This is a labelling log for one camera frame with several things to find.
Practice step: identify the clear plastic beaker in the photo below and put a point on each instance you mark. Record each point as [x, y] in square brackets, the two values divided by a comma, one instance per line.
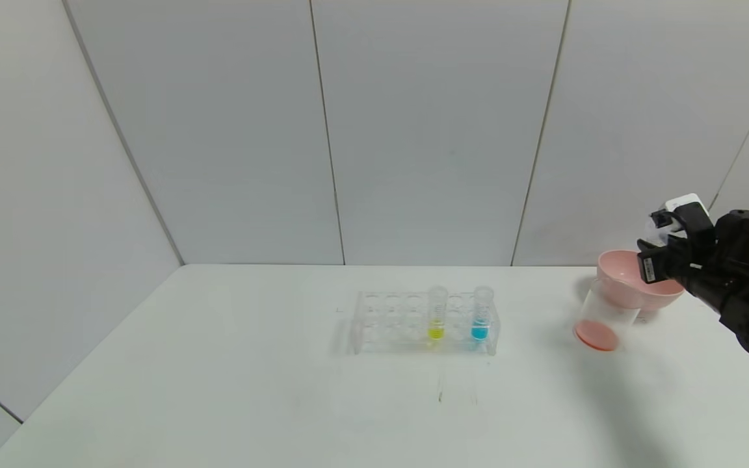
[599, 331]

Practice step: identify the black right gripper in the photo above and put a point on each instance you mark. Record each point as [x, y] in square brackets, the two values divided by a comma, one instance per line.
[651, 266]

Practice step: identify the pink bowl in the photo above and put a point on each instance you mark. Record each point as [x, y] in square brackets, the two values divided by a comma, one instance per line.
[618, 279]

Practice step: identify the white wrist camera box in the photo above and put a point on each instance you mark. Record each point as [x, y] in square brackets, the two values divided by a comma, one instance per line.
[683, 203]

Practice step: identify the test tube with blue liquid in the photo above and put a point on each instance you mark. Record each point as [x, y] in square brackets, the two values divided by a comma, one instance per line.
[482, 315]

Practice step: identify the test tube with yellow liquid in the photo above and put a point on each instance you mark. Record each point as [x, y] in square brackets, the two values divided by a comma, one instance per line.
[436, 312]

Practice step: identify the clear acrylic test tube rack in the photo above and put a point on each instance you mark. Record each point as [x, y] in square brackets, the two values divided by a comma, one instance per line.
[400, 322]

